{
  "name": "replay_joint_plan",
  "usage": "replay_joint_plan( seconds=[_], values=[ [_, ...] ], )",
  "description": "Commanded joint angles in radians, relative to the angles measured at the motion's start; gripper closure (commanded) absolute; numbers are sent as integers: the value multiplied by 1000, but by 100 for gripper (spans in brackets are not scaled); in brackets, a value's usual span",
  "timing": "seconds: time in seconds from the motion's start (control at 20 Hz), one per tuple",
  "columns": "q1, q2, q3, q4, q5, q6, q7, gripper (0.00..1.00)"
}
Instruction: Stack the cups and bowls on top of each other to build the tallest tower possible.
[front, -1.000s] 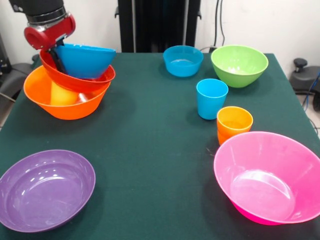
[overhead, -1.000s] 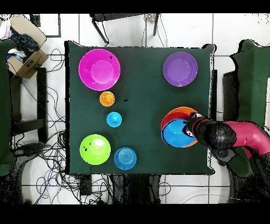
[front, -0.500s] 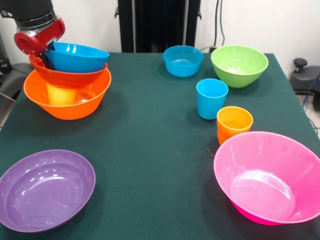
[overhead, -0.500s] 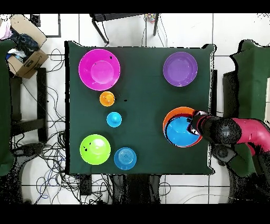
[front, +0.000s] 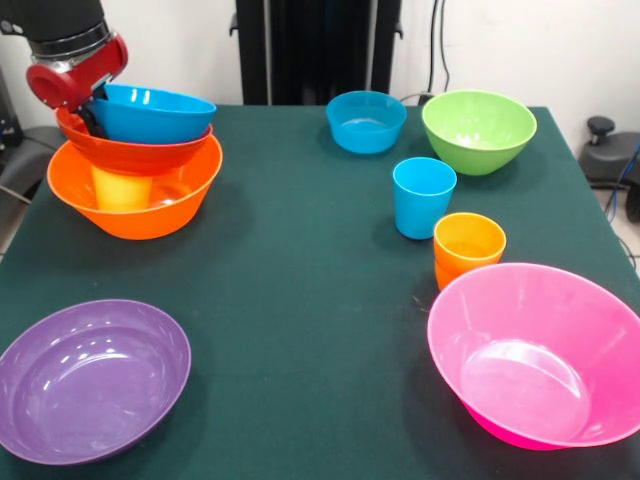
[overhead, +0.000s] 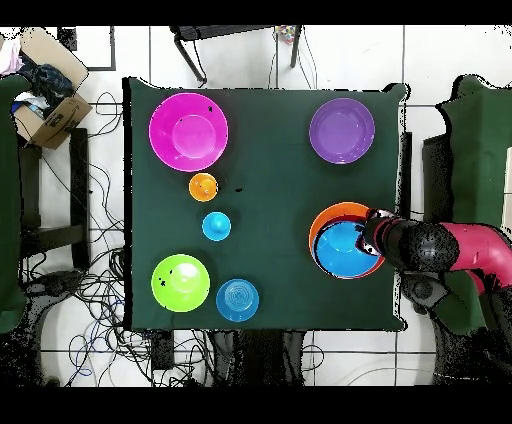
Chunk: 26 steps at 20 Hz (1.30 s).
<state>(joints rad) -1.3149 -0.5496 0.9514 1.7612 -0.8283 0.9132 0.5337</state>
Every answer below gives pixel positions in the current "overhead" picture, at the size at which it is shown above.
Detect red bowl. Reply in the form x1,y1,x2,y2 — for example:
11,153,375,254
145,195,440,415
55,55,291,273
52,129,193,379
310,214,386,281

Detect large blue bowl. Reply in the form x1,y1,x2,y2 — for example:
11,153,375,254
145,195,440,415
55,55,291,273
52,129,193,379
313,220,381,279

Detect blue cup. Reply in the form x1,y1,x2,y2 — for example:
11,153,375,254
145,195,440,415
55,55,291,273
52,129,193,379
201,211,232,242

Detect orange cup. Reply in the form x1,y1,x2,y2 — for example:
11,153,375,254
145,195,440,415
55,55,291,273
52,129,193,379
188,172,220,203

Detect orange bowl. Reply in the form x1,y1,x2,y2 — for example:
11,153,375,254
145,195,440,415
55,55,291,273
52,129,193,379
308,200,375,257

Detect dark green table cloth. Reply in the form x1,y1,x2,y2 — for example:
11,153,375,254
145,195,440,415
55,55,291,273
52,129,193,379
121,76,409,331

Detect small translucent blue bowl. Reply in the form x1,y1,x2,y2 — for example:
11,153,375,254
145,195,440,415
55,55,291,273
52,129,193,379
215,278,260,323

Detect green bowl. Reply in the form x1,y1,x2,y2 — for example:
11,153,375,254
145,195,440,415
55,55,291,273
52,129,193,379
150,253,212,313

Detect pink bowl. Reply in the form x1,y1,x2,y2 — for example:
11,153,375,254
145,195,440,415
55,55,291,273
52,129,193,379
148,92,230,173

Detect purple bowl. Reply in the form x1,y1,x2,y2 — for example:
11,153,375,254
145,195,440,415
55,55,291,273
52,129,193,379
308,97,376,166

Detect colourful toy pile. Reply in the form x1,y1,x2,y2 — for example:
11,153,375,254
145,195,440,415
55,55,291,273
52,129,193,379
275,25,297,45

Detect black box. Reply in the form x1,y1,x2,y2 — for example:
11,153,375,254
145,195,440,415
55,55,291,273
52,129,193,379
422,133,453,235

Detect cardboard box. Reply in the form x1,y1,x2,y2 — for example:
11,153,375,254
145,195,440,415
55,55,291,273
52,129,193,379
11,27,94,150

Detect green cloth covered table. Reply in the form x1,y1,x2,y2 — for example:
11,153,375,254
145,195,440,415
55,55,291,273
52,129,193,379
0,74,31,334
437,74,512,241

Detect dark blue cloth bundle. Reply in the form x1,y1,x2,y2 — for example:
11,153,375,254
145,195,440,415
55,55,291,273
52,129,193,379
17,51,75,117

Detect pink white cloth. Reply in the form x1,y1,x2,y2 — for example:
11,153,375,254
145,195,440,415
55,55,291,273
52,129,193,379
0,37,23,75

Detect tangle of floor cables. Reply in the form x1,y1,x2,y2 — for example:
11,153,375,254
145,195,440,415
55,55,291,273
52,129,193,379
23,91,213,387

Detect black bench frame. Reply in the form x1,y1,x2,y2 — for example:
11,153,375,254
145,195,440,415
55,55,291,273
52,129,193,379
17,127,91,273

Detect black metal stool frame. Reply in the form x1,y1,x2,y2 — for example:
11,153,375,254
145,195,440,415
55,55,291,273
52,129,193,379
169,25,304,87

